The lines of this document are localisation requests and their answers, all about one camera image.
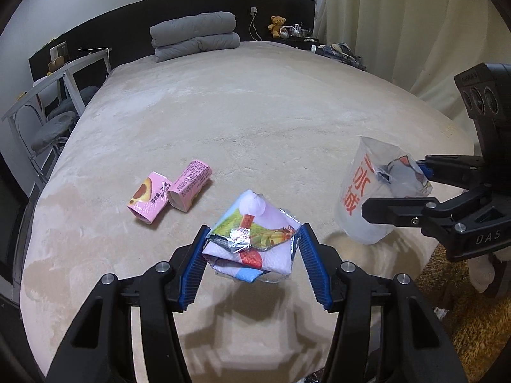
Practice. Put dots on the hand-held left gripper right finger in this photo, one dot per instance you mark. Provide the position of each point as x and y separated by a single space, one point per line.
315 271

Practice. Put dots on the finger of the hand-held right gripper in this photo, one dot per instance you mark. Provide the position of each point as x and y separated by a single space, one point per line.
451 169
395 210

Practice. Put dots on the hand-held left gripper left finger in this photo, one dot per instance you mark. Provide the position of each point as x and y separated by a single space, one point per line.
194 267

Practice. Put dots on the printed wrapper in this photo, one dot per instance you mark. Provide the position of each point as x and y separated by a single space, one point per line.
403 175

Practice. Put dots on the clear plastic cup red print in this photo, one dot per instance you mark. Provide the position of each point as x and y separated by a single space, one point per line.
359 191

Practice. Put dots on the crushed fruit print drink carton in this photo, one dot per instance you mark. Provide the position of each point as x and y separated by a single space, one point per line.
247 243

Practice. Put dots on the pink carton with text print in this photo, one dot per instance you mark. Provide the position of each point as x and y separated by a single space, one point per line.
191 185

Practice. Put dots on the pink carton with fruit picture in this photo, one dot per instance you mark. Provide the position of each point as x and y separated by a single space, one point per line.
147 199

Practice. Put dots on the white sock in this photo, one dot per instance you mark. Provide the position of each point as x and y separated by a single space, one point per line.
483 277

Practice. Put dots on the brown shaggy rug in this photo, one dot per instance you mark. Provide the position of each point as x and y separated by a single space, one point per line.
463 315

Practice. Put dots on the cream curtain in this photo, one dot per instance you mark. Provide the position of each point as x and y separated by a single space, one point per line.
399 28

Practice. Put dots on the pile of printed clothes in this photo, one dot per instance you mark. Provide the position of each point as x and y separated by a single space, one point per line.
339 52

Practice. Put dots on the dark bedside table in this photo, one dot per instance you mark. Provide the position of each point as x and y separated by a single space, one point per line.
297 42

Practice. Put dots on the chair with grey cushion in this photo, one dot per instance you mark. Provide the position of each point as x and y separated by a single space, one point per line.
82 95
52 129

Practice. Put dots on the white headphones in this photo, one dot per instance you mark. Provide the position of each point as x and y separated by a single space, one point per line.
288 31

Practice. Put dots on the brown teddy bear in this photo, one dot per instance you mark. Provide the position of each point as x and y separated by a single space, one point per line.
276 26

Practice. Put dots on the folded grey duvet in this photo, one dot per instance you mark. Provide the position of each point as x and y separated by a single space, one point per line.
195 36

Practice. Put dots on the cardboard box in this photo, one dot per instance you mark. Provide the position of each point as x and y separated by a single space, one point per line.
58 54

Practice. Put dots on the black headboard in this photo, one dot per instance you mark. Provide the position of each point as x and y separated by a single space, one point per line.
119 20

